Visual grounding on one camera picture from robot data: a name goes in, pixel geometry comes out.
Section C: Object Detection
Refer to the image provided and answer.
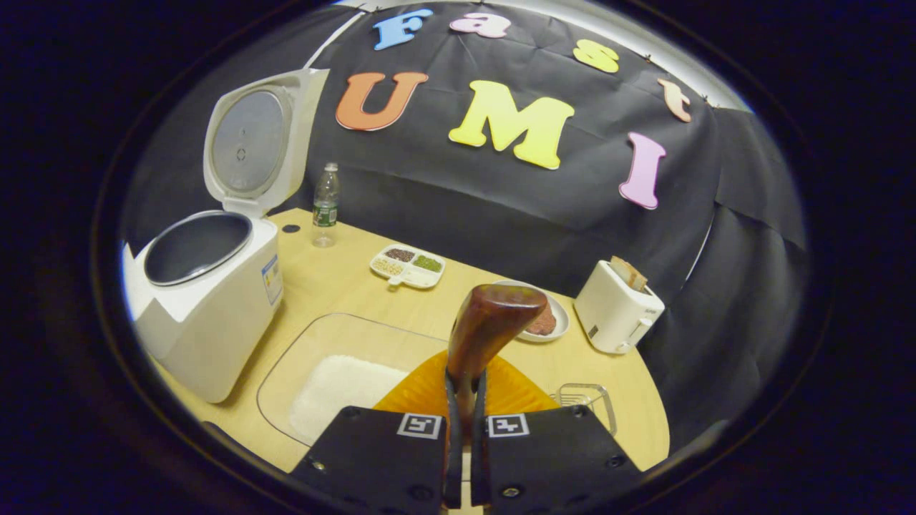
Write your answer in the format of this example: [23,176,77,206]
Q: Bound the clear chopstick holder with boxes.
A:
[555,383,618,437]

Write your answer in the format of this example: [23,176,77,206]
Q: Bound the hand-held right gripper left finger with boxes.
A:
[290,349,464,513]

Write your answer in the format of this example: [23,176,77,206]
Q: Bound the white toaster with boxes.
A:
[574,259,665,355]

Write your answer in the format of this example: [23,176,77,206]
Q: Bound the toast bread slice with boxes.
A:
[610,256,649,293]

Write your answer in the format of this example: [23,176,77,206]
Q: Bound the white rice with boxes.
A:
[288,354,409,443]

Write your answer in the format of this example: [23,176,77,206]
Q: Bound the brown wooden spoon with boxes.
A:
[447,284,549,444]

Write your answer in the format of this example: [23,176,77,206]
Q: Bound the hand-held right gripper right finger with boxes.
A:
[469,354,642,513]

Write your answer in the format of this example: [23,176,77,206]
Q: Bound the clear plastic water bottle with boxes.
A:
[312,162,341,248]

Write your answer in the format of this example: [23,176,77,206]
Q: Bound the white divided grain tray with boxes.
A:
[369,244,446,290]

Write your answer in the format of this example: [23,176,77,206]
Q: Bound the white rice cooker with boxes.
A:
[123,68,331,403]

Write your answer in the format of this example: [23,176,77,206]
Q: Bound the white round plate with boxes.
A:
[494,280,570,343]

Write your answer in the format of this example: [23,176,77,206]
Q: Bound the brown meat piece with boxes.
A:
[526,300,558,337]

